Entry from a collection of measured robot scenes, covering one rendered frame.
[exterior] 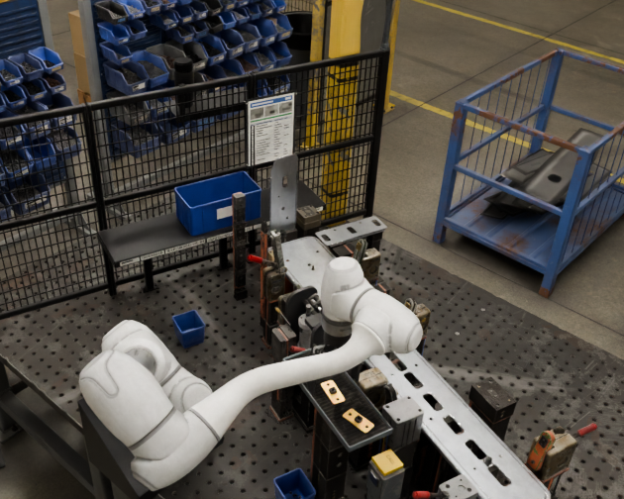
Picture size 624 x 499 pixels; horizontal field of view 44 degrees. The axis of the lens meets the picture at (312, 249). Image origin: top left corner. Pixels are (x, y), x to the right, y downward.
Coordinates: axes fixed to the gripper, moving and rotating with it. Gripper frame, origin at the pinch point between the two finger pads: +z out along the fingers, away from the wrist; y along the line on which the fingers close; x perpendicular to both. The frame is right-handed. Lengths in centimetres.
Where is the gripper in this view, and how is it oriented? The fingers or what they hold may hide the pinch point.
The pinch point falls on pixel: (333, 382)
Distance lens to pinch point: 213.9
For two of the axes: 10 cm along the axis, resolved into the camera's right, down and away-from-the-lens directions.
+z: -0.4, 8.1, 5.9
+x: -4.2, -5.5, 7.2
